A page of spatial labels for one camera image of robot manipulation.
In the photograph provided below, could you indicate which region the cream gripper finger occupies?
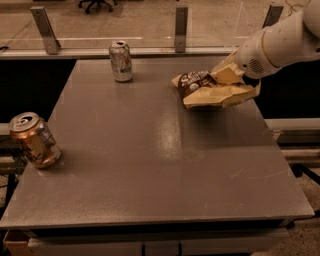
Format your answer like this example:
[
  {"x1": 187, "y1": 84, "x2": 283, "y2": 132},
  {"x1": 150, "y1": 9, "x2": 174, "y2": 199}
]
[{"x1": 211, "y1": 63, "x2": 245, "y2": 84}]

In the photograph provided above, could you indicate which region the brown sea salt chip bag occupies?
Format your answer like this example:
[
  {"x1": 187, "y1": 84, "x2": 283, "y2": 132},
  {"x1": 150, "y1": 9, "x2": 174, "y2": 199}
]
[{"x1": 172, "y1": 71, "x2": 261, "y2": 109}]

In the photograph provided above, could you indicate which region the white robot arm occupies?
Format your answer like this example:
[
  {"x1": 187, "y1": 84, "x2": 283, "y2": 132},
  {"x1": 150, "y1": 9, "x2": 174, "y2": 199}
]
[{"x1": 211, "y1": 0, "x2": 320, "y2": 84}]

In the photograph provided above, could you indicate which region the silver green 7up can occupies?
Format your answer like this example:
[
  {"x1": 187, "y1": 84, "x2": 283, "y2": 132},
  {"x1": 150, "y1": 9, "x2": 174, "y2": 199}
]
[{"x1": 109, "y1": 41, "x2": 133, "y2": 82}]

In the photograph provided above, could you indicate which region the tilted orange soda can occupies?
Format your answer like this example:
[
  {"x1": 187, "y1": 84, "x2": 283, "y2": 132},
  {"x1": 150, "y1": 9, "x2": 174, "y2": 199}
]
[{"x1": 9, "y1": 112, "x2": 61, "y2": 169}]

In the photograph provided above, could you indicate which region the black office chair base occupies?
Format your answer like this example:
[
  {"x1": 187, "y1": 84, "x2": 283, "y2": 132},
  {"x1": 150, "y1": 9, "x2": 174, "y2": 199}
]
[{"x1": 77, "y1": 0, "x2": 118, "y2": 15}]

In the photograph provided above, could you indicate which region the cardboard box under table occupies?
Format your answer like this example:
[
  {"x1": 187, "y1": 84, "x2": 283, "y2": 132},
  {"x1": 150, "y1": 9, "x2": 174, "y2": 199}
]
[{"x1": 3, "y1": 230, "x2": 34, "y2": 256}]

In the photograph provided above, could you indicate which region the right metal bracket post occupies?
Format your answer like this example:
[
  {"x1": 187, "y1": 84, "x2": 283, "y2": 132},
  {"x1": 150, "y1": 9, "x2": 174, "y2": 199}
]
[{"x1": 262, "y1": 5, "x2": 284, "y2": 28}]

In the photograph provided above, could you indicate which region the metal bracket post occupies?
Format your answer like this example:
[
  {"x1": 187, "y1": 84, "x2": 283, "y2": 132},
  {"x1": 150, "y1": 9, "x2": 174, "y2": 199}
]
[
  {"x1": 30, "y1": 6, "x2": 61, "y2": 55},
  {"x1": 174, "y1": 6, "x2": 188, "y2": 53},
  {"x1": 262, "y1": 5, "x2": 284, "y2": 28}
]

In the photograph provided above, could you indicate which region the middle metal bracket post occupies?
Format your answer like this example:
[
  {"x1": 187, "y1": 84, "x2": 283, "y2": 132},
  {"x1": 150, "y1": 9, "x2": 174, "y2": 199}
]
[{"x1": 174, "y1": 6, "x2": 188, "y2": 53}]

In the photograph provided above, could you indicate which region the black cable on floor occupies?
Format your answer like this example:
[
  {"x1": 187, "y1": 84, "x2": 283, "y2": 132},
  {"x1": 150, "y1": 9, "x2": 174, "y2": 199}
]
[{"x1": 284, "y1": 0, "x2": 306, "y2": 14}]

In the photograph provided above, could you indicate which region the left metal bracket post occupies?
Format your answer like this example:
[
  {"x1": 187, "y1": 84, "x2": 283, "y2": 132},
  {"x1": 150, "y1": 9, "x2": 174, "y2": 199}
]
[{"x1": 30, "y1": 6, "x2": 61, "y2": 55}]

